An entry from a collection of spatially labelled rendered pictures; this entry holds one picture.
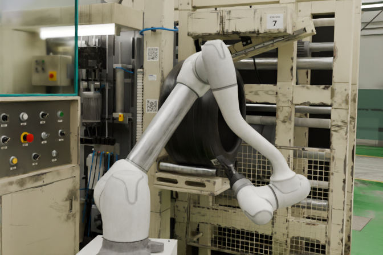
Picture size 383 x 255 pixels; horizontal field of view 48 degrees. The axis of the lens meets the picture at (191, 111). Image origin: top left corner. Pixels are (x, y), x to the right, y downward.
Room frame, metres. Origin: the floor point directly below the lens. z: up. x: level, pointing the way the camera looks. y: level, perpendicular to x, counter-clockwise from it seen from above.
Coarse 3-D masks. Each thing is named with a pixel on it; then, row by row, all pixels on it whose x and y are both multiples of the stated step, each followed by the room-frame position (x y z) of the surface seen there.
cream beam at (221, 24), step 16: (192, 16) 2.57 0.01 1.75; (208, 16) 2.52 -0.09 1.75; (224, 16) 2.48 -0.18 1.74; (240, 16) 2.44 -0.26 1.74; (256, 16) 2.39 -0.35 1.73; (288, 16) 2.35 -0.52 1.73; (192, 32) 2.56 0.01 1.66; (208, 32) 2.52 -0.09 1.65; (224, 32) 2.48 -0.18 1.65; (240, 32) 2.44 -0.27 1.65; (256, 32) 2.39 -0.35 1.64; (272, 32) 2.36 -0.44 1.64; (288, 32) 2.36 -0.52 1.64
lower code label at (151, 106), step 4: (148, 100) 2.39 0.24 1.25; (152, 100) 2.38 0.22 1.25; (156, 100) 2.37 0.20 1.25; (148, 104) 2.39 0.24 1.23; (152, 104) 2.38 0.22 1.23; (156, 104) 2.37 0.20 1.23; (148, 108) 2.39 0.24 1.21; (152, 108) 2.38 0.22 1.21; (156, 108) 2.37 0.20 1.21; (148, 112) 2.39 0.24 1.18; (152, 112) 2.38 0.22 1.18; (156, 112) 2.37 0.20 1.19
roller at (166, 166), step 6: (162, 162) 2.28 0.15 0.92; (168, 162) 2.27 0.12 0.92; (162, 168) 2.26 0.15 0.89; (168, 168) 2.24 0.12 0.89; (174, 168) 2.23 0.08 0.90; (180, 168) 2.21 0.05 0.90; (186, 168) 2.20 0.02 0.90; (192, 168) 2.18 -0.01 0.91; (198, 168) 2.17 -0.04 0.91; (204, 168) 2.16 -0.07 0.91; (210, 168) 2.15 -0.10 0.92; (216, 168) 2.14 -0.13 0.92; (198, 174) 2.18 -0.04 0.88; (204, 174) 2.16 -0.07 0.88; (210, 174) 2.14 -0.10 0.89; (216, 174) 2.13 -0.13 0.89
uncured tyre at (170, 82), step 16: (176, 64) 2.25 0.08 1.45; (176, 80) 2.13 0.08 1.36; (240, 80) 2.37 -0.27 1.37; (160, 96) 2.16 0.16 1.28; (208, 96) 2.04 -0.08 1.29; (240, 96) 2.44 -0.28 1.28; (192, 112) 2.03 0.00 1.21; (208, 112) 2.03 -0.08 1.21; (240, 112) 2.52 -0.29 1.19; (192, 128) 2.04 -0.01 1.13; (208, 128) 2.03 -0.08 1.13; (224, 128) 2.56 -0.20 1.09; (176, 144) 2.11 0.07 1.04; (192, 144) 2.07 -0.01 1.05; (208, 144) 2.06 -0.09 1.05; (224, 144) 2.50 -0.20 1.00; (240, 144) 2.40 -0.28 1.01; (176, 160) 2.21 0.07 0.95; (192, 160) 2.15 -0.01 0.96; (208, 160) 2.12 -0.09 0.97
